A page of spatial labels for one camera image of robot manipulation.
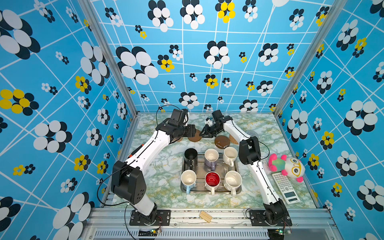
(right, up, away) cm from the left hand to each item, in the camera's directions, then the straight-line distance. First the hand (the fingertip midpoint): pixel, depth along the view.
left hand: (192, 129), depth 84 cm
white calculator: (+53, -32, -2) cm, 62 cm away
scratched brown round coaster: (+20, -9, +18) cm, 29 cm away
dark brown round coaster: (+3, -7, +20) cm, 21 cm away
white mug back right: (+23, -15, +7) cm, 29 cm away
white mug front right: (+23, -29, 0) cm, 37 cm away
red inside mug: (+12, -29, 0) cm, 31 cm away
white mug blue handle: (-2, -28, 0) cm, 29 cm away
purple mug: (+12, -18, +9) cm, 23 cm away
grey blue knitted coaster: (+43, -4, +23) cm, 49 cm away
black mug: (-1, -18, +7) cm, 20 cm away
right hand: (+6, -5, +22) cm, 23 cm away
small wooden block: (+7, -43, -11) cm, 45 cm away
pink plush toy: (+57, -22, -1) cm, 61 cm away
